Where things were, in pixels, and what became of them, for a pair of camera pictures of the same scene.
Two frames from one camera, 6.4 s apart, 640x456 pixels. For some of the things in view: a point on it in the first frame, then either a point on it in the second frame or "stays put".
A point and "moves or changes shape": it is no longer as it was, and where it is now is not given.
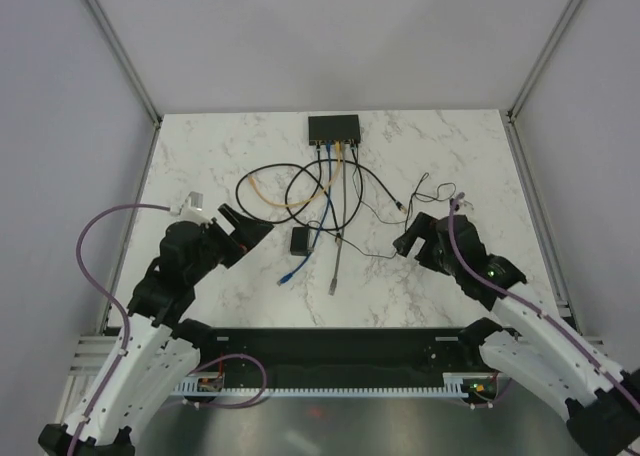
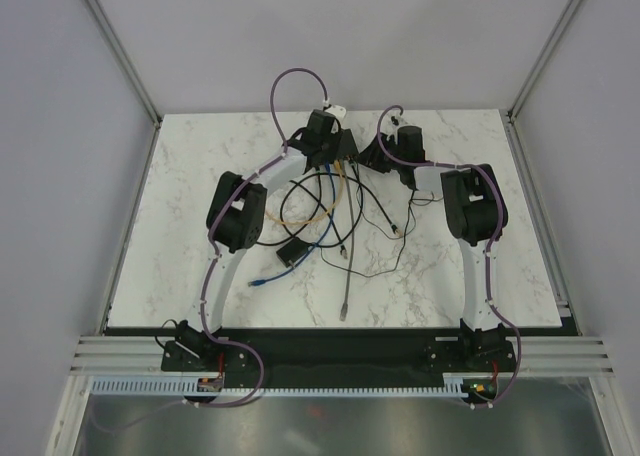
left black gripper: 244,238 → 336,138
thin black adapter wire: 337,233 → 411,211
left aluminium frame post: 119,48 stays put
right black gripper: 420,227 → 371,155
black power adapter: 300,241 moves or changes shape
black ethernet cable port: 399,205 → 394,227
